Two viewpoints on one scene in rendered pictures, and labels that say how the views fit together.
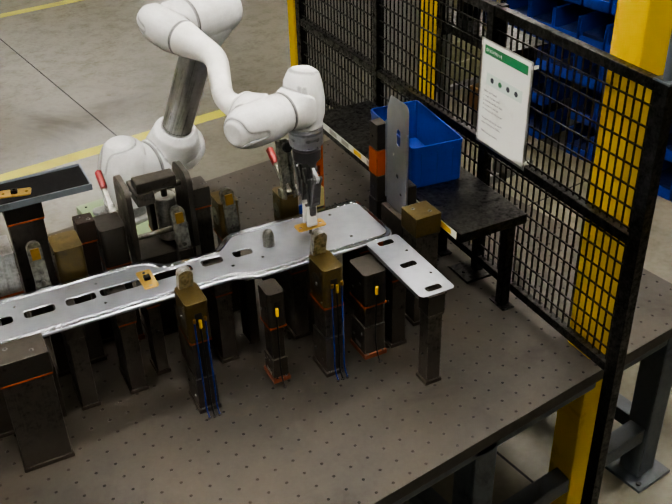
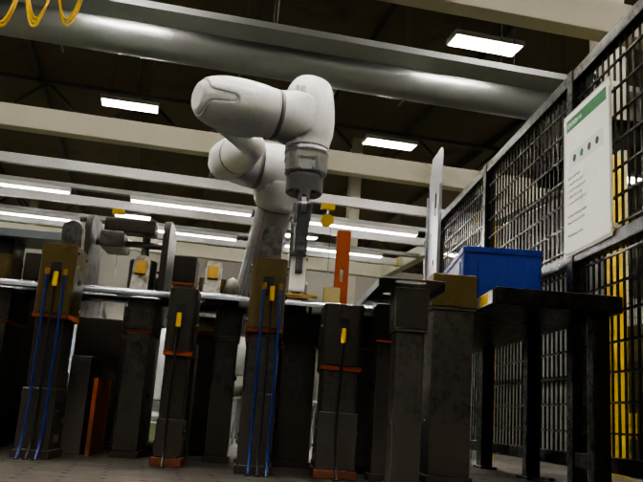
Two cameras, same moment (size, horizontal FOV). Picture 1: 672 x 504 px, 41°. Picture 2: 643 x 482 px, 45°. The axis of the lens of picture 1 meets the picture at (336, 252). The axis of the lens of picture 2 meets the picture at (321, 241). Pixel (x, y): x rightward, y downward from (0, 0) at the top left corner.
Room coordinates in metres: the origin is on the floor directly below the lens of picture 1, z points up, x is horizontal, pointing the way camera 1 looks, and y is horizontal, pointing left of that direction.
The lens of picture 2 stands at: (0.73, -0.55, 0.79)
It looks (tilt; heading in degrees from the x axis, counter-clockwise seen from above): 13 degrees up; 22
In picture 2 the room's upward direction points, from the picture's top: 4 degrees clockwise
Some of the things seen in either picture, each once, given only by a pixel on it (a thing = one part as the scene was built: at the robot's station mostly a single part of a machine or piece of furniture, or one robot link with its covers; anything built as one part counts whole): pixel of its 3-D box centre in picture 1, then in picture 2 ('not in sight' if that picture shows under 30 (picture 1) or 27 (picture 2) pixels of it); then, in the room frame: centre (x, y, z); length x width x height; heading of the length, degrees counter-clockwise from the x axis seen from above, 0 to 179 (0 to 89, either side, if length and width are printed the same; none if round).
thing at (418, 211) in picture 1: (419, 264); (446, 377); (2.11, -0.24, 0.88); 0.08 x 0.08 x 0.36; 26
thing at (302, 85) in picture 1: (300, 97); (303, 113); (2.10, 0.08, 1.40); 0.13 x 0.11 x 0.16; 136
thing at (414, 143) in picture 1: (414, 142); (488, 291); (2.45, -0.25, 1.09); 0.30 x 0.17 x 0.13; 21
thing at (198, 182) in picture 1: (204, 246); (177, 352); (2.20, 0.38, 0.91); 0.07 x 0.05 x 0.42; 26
